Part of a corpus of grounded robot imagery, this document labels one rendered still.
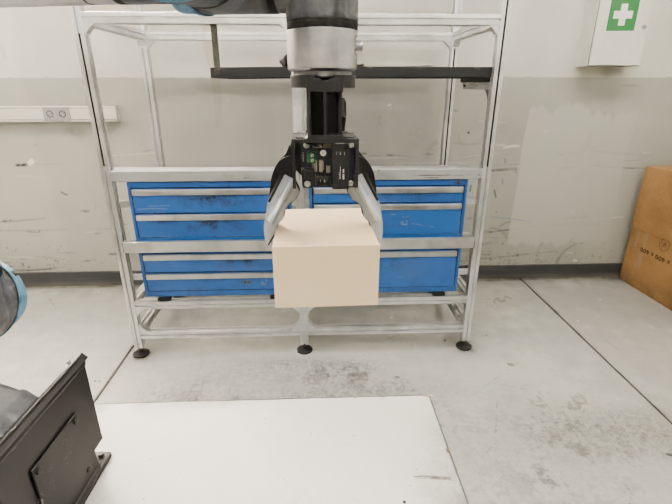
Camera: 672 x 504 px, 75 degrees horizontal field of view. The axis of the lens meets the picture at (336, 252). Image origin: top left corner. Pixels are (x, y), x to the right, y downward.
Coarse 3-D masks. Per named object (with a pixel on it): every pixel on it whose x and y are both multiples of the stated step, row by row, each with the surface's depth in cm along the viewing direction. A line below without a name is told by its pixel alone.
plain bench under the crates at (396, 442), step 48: (144, 432) 78; (192, 432) 78; (240, 432) 78; (288, 432) 78; (336, 432) 78; (384, 432) 78; (432, 432) 78; (144, 480) 69; (192, 480) 69; (240, 480) 69; (288, 480) 69; (336, 480) 69; (384, 480) 69; (432, 480) 69
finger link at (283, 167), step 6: (288, 150) 52; (282, 156) 52; (288, 156) 51; (282, 162) 52; (288, 162) 52; (276, 168) 52; (282, 168) 52; (288, 168) 52; (276, 174) 52; (282, 174) 52; (288, 174) 52; (276, 180) 53; (270, 186) 53; (276, 186) 53; (270, 192) 54; (270, 198) 53
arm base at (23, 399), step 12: (0, 384) 58; (0, 396) 56; (12, 396) 56; (24, 396) 58; (36, 396) 61; (0, 408) 54; (12, 408) 55; (24, 408) 56; (0, 420) 53; (12, 420) 54; (0, 432) 53
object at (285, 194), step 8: (288, 176) 52; (280, 184) 53; (288, 184) 51; (296, 184) 53; (280, 192) 53; (288, 192) 51; (296, 192) 53; (272, 200) 53; (280, 200) 51; (288, 200) 53; (272, 208) 53; (280, 208) 54; (272, 216) 50; (280, 216) 54; (264, 224) 54; (272, 224) 54; (264, 232) 55; (272, 232) 55
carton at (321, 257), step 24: (288, 216) 60; (312, 216) 60; (336, 216) 60; (360, 216) 60; (288, 240) 50; (312, 240) 50; (336, 240) 50; (360, 240) 50; (288, 264) 49; (312, 264) 49; (336, 264) 49; (360, 264) 49; (288, 288) 50; (312, 288) 50; (336, 288) 50; (360, 288) 51
